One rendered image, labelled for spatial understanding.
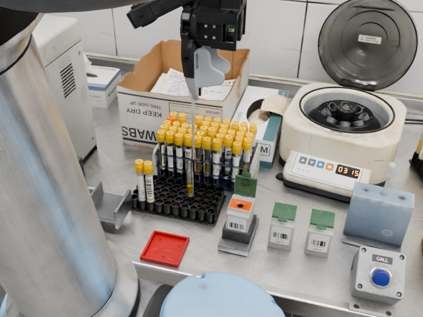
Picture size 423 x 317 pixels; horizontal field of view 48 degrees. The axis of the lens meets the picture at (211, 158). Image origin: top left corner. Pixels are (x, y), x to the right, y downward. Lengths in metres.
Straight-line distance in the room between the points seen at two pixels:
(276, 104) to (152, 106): 0.28
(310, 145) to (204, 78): 0.34
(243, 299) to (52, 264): 0.19
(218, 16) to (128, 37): 0.75
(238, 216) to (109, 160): 0.38
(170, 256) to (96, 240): 0.48
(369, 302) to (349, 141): 0.32
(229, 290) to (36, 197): 0.22
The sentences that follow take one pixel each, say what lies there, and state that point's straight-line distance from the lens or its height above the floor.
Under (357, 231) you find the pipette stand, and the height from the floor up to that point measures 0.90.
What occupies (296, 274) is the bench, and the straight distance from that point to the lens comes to 0.84.
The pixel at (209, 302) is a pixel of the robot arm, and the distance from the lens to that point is 0.45.
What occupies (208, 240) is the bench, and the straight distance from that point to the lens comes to 0.88.
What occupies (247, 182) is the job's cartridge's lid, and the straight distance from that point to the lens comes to 0.84.
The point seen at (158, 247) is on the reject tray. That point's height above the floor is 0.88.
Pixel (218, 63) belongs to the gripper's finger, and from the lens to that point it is 0.76.
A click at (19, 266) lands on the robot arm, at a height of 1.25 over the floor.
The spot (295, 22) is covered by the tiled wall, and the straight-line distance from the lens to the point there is 1.26.
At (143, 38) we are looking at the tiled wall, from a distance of 1.39.
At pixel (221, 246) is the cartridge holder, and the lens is 0.85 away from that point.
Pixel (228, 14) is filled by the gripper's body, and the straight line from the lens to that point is 0.67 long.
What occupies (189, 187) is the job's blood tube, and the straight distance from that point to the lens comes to 0.91.
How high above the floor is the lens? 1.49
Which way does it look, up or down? 35 degrees down
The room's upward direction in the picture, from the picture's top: 1 degrees clockwise
